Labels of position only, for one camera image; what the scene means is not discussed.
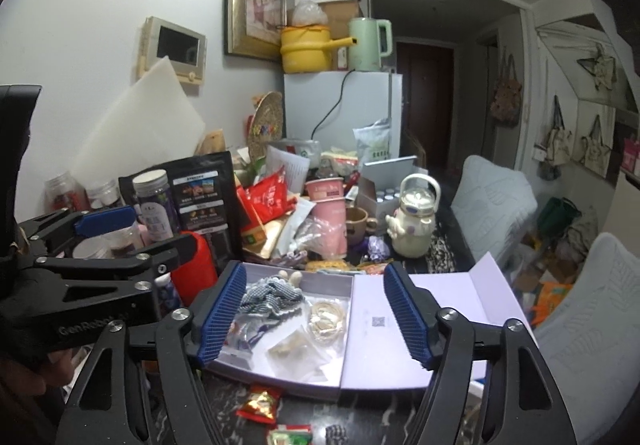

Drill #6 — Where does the yellow enamel pot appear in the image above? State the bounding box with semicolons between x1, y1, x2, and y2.
280;24;358;74

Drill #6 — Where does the brown mug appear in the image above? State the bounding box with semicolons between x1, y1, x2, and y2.
345;206;380;246

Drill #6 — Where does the clear printed packet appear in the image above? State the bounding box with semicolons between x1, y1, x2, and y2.
222;310;271;358

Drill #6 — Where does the gingham cloth doll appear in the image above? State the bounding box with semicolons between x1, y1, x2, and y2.
236;270;305;318

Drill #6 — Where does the red candy wrapper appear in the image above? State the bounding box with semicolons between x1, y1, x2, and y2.
236;386;283;426

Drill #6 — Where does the person's left hand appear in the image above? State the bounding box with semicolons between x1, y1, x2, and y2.
0;350;76;406

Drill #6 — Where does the bagged beige cord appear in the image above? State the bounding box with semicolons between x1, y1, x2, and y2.
306;300;349;356

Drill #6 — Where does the carton of small bottles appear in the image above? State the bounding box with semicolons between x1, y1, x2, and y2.
357;178;406;226

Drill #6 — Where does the brown hanging bag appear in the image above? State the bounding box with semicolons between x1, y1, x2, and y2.
489;54;523;127

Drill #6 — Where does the clear plastic bag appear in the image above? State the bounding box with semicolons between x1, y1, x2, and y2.
265;330;331;381

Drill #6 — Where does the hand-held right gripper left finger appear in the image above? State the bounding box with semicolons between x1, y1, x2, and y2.
55;261;248;445

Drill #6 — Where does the red canister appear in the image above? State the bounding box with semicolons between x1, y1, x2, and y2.
170;231;221;306

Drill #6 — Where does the black printed pouch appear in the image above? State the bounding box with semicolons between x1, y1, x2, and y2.
119;151;241;261

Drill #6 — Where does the red snack bag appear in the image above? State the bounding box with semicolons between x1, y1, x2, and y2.
237;168;296;246

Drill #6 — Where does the cream ceramic teapot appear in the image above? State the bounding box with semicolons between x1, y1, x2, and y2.
385;174;442;258

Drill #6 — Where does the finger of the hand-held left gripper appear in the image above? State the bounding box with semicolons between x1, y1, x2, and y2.
17;206;138;258
32;232;198;293

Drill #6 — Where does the canvas tote bag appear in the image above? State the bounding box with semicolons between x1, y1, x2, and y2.
542;95;573;166
575;112;616;173

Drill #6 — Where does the wall intercom panel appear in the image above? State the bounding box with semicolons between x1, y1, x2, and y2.
136;16;207;88

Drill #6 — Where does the green electric kettle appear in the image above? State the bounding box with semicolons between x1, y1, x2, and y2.
347;18;393;72

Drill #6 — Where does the white gift box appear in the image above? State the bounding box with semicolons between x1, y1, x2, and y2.
205;251;541;403

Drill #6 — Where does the pink labelled cup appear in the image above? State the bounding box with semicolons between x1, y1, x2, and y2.
304;176;347;202

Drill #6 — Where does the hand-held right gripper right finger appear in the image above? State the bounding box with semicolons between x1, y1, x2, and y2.
382;261;576;445

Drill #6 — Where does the chair with white cover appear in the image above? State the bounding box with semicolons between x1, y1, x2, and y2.
530;231;640;445
450;155;540;271

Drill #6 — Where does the black power cable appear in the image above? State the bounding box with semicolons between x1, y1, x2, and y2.
311;70;357;141

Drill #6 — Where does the woven round plate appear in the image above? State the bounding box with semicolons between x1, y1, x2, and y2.
247;91;285;161

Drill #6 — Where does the brown cardboard box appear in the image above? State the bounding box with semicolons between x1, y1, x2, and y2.
317;0;363;41

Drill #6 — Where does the star-shaped hanging bag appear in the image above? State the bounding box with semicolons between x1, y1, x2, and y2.
576;42;618;93

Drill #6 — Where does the orange bag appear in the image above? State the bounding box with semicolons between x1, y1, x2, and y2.
530;280;573;326

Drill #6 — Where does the white foam board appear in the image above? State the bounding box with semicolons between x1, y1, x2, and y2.
70;55;207;181

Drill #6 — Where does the purple foil wrapper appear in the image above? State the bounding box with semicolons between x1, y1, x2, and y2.
367;235;393;262

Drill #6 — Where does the white small fridge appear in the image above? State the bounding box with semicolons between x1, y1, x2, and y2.
283;70;403;161

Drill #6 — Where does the pink tumbler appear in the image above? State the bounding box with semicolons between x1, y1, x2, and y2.
310;198;348;258

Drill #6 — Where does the green snack packet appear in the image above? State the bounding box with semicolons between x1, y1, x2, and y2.
267;424;313;445

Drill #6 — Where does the blue tablet tube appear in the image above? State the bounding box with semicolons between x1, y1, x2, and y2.
155;275;177;321

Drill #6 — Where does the grey box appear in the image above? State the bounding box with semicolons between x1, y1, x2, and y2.
361;155;418;186

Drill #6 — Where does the white paper sheet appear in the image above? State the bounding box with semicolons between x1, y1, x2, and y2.
265;145;311;196

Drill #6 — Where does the dark wooden door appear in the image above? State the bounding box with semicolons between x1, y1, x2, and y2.
395;40;456;166

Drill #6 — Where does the green and white bag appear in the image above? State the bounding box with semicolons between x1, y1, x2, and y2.
352;119;392;163

